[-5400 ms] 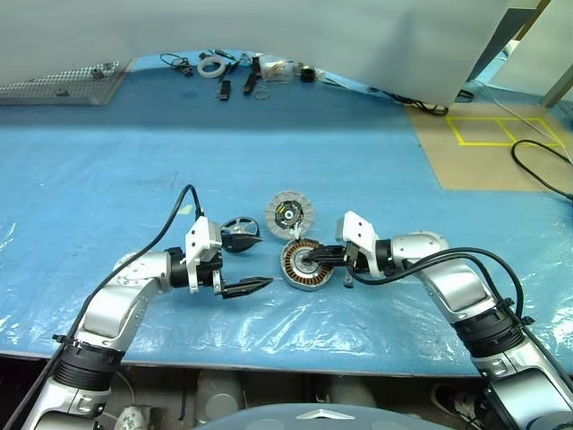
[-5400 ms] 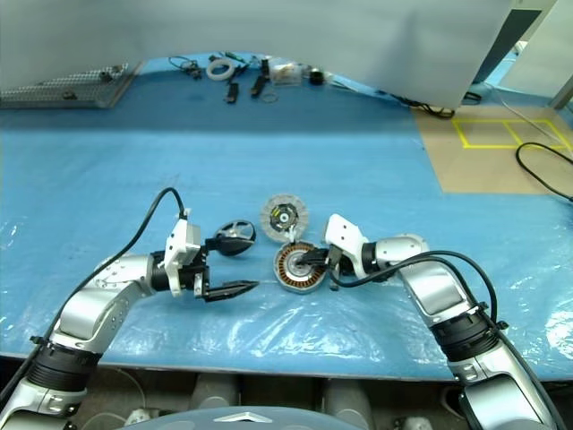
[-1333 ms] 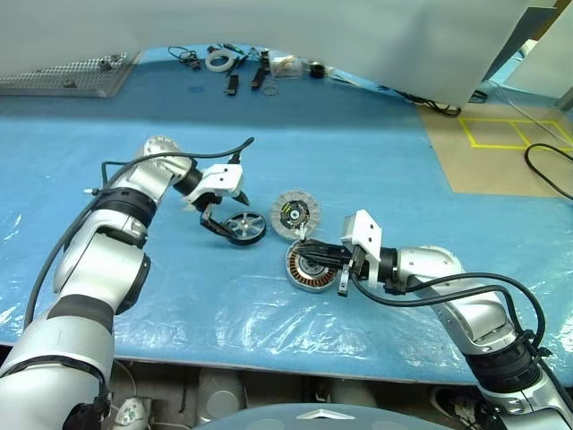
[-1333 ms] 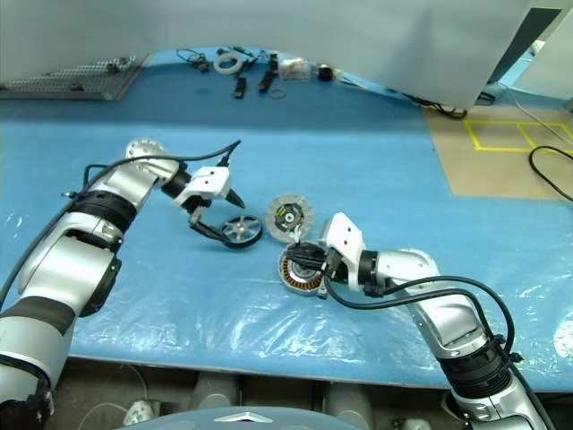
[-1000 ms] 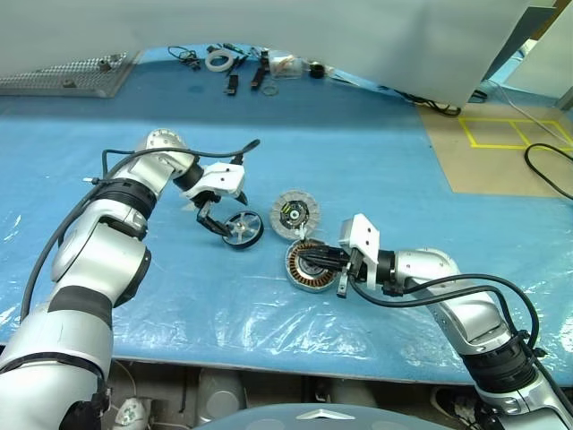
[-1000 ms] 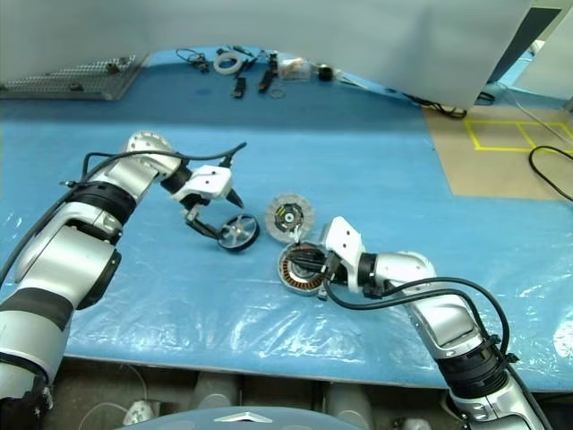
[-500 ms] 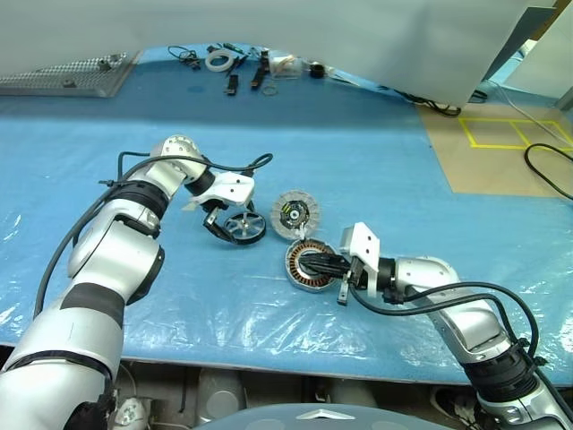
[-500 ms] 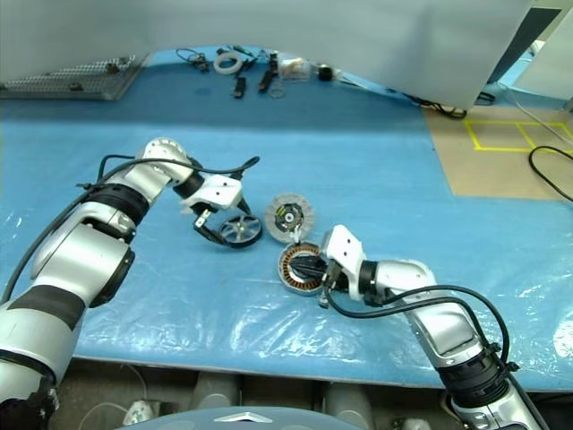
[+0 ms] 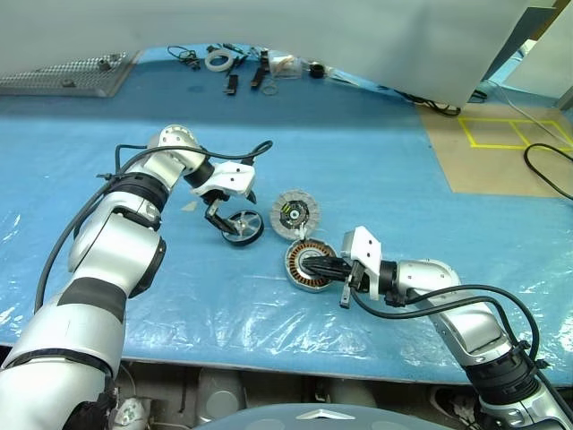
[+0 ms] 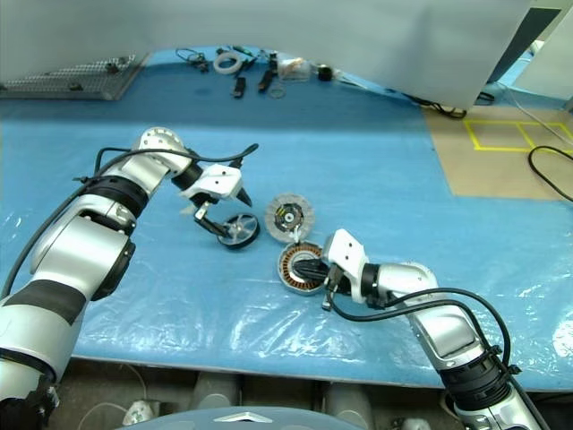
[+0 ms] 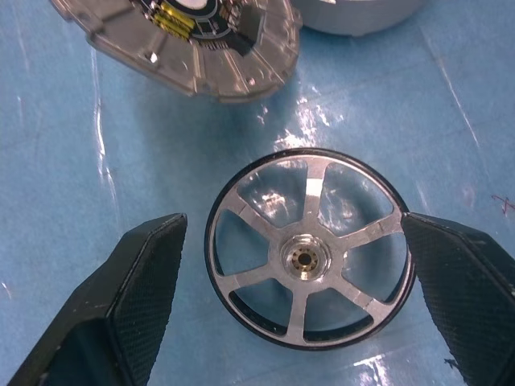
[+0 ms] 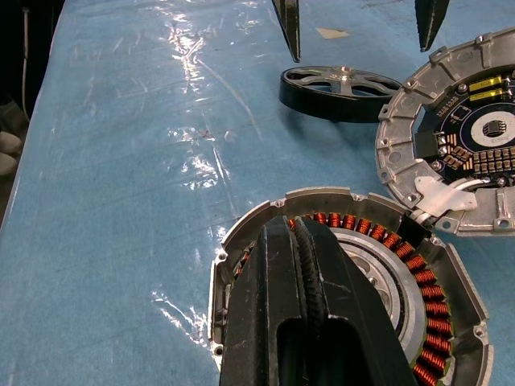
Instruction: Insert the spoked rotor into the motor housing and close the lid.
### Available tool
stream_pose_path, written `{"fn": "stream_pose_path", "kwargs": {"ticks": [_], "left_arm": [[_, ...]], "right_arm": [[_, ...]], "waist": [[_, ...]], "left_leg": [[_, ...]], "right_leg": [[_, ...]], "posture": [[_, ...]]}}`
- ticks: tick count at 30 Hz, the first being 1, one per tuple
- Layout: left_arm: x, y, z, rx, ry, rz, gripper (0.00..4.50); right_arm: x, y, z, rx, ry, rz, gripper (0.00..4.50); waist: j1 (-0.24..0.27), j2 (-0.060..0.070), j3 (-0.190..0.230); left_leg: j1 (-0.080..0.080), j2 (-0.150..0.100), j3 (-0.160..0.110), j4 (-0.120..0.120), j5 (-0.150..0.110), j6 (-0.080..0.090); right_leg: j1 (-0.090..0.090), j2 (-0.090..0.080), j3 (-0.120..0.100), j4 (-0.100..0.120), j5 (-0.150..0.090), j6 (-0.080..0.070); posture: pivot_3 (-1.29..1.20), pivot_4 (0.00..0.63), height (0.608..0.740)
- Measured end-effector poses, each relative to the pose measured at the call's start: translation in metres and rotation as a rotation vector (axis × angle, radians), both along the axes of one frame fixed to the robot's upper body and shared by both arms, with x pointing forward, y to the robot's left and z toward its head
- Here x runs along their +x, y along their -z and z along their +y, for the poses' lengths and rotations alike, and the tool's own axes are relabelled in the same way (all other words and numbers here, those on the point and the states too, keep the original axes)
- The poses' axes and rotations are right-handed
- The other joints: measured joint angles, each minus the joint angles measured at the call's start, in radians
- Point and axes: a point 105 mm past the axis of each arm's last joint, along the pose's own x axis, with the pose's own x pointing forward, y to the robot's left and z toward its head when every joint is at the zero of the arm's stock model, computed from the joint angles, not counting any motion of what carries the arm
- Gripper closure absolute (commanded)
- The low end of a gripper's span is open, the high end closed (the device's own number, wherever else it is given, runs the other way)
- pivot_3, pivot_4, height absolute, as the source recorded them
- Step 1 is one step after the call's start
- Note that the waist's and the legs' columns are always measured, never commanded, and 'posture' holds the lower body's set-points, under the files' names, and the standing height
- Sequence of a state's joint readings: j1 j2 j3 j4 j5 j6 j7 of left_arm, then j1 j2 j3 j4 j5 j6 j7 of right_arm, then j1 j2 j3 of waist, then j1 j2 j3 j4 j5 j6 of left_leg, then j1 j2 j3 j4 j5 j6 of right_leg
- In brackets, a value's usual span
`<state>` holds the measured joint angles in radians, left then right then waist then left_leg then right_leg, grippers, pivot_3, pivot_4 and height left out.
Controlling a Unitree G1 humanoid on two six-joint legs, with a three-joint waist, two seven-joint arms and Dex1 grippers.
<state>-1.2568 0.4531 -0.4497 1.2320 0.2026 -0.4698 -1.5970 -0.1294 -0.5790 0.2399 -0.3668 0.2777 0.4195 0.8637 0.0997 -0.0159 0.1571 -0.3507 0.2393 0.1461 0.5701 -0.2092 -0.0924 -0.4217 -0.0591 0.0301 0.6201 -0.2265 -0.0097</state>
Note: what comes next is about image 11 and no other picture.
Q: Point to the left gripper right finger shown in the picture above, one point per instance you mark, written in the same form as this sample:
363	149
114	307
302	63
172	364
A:
462	289

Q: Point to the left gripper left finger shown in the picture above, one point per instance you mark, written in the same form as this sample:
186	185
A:
120	301

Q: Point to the black spoked motor rotor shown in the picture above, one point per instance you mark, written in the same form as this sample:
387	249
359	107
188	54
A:
307	261

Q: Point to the silver motor cover plate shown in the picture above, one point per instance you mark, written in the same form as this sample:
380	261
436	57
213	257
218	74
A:
225	68

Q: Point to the blue table mat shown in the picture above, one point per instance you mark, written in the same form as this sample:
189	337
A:
60	140

